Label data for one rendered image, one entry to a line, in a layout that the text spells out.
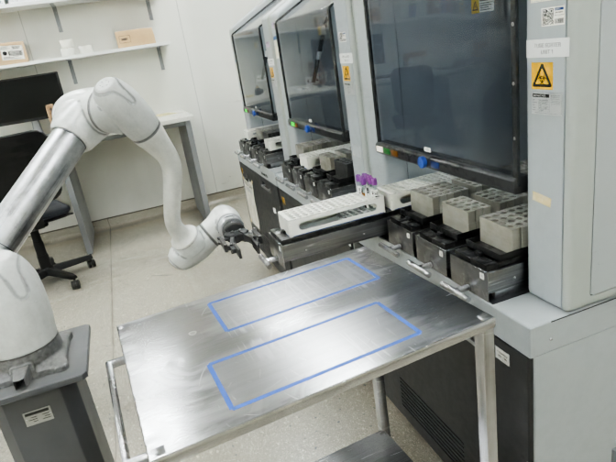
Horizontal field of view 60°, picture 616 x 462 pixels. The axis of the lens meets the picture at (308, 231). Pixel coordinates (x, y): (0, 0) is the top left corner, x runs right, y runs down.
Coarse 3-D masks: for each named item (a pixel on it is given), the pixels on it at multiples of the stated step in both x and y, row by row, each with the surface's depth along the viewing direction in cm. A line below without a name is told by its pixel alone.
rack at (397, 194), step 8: (424, 176) 165; (432, 176) 164; (440, 176) 163; (448, 176) 160; (392, 184) 162; (400, 184) 161; (408, 184) 160; (416, 184) 157; (424, 184) 156; (384, 192) 156; (392, 192) 153; (400, 192) 153; (408, 192) 154; (384, 200) 157; (392, 200) 153; (400, 200) 154; (408, 200) 163; (392, 208) 154
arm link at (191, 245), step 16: (160, 128) 155; (144, 144) 155; (160, 144) 157; (160, 160) 162; (176, 160) 164; (176, 176) 167; (176, 192) 170; (176, 208) 174; (176, 224) 177; (176, 240) 181; (192, 240) 182; (208, 240) 185; (176, 256) 184; (192, 256) 184
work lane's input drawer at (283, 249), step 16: (352, 224) 150; (368, 224) 150; (384, 224) 152; (272, 240) 151; (288, 240) 144; (304, 240) 145; (320, 240) 146; (336, 240) 148; (352, 240) 150; (288, 256) 144; (304, 256) 146
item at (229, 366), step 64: (192, 320) 107; (256, 320) 103; (320, 320) 100; (384, 320) 96; (448, 320) 93; (192, 384) 86; (256, 384) 84; (320, 384) 81; (384, 384) 142; (192, 448) 73; (384, 448) 140
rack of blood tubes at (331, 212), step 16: (304, 208) 152; (320, 208) 150; (336, 208) 147; (352, 208) 149; (368, 208) 156; (384, 208) 153; (288, 224) 144; (304, 224) 156; (320, 224) 154; (336, 224) 149
